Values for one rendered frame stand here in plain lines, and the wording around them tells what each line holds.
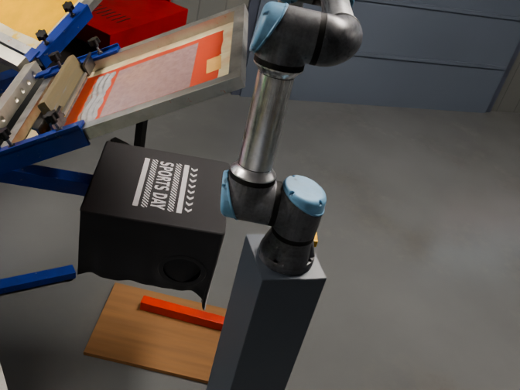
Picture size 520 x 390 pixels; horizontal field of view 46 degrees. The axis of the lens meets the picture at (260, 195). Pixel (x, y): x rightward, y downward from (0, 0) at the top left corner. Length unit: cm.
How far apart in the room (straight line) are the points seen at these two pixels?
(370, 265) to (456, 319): 56
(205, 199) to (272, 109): 86
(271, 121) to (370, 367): 194
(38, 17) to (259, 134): 153
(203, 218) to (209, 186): 19
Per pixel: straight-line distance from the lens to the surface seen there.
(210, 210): 217
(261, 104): 142
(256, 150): 146
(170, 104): 175
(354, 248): 378
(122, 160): 235
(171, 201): 218
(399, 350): 330
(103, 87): 216
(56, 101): 202
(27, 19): 279
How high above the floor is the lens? 227
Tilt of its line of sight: 35 degrees down
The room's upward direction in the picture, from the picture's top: 15 degrees clockwise
